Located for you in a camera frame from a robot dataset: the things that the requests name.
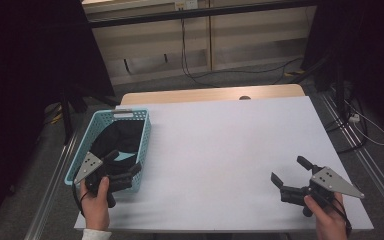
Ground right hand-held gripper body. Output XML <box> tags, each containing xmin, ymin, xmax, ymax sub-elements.
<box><xmin>279</xmin><ymin>165</ymin><xmax>366</xmax><ymax>218</ymax></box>

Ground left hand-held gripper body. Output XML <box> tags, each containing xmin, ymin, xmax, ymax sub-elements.
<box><xmin>73</xmin><ymin>151</ymin><xmax>135</xmax><ymax>208</ymax></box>

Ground black shorts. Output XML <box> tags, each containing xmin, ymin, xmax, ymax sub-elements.
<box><xmin>89</xmin><ymin>119</ymin><xmax>145</xmax><ymax>176</ymax></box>

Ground light blue plastic basket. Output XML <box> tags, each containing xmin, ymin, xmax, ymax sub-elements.
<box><xmin>63</xmin><ymin>108</ymin><xmax>152</xmax><ymax>194</ymax></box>

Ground person's right hand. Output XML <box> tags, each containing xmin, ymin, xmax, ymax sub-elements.
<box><xmin>303</xmin><ymin>192</ymin><xmax>352</xmax><ymax>240</ymax></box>

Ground person's left hand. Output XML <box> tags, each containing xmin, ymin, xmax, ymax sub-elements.
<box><xmin>79</xmin><ymin>176</ymin><xmax>111</xmax><ymax>232</ymax></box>

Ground black stand legs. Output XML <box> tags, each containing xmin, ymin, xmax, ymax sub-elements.
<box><xmin>59</xmin><ymin>84</ymin><xmax>121</xmax><ymax>146</ymax></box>

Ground white table mat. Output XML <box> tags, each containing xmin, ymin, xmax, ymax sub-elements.
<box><xmin>74</xmin><ymin>95</ymin><xmax>374</xmax><ymax>232</ymax></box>

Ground black stand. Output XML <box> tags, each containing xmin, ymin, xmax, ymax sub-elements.
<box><xmin>291</xmin><ymin>56</ymin><xmax>348</xmax><ymax>118</ymax></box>

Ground black curtain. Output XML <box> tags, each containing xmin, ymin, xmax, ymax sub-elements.
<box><xmin>0</xmin><ymin>0</ymin><xmax>116</xmax><ymax>231</ymax></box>
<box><xmin>301</xmin><ymin>0</ymin><xmax>384</xmax><ymax>141</ymax></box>

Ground black horizontal bar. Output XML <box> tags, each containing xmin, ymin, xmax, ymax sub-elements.
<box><xmin>88</xmin><ymin>0</ymin><xmax>318</xmax><ymax>29</ymax></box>

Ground right hand-held gripper cable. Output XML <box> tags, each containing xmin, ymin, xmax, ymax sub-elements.
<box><xmin>319</xmin><ymin>192</ymin><xmax>353</xmax><ymax>236</ymax></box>

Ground hand-held gripper cable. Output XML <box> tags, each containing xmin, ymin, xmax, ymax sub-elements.
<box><xmin>71</xmin><ymin>173</ymin><xmax>91</xmax><ymax>218</ymax></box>
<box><xmin>319</xmin><ymin>192</ymin><xmax>353</xmax><ymax>236</ymax></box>

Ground left hand-held gripper cable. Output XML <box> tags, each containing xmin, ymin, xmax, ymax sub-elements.
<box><xmin>71</xmin><ymin>173</ymin><xmax>91</xmax><ymax>218</ymax></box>

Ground metal floor rail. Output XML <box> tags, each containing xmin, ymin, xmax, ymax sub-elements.
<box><xmin>319</xmin><ymin>93</ymin><xmax>384</xmax><ymax>218</ymax></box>
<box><xmin>24</xmin><ymin>133</ymin><xmax>78</xmax><ymax>240</ymax></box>

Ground bundle of black cables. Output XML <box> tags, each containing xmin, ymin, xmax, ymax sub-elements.
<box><xmin>324</xmin><ymin>99</ymin><xmax>369</xmax><ymax>154</ymax></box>

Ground white cable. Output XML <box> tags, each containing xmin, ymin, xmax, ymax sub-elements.
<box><xmin>344</xmin><ymin>99</ymin><xmax>384</xmax><ymax>147</ymax></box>

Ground black floor cable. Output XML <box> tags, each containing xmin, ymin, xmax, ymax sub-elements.
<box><xmin>189</xmin><ymin>57</ymin><xmax>304</xmax><ymax>81</ymax></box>

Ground black hanging cable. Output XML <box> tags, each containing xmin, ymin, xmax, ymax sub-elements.
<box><xmin>179</xmin><ymin>18</ymin><xmax>221</xmax><ymax>89</ymax></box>

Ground white wall socket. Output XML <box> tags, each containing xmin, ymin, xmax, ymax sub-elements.
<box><xmin>174</xmin><ymin>0</ymin><xmax>199</xmax><ymax>10</ymax></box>

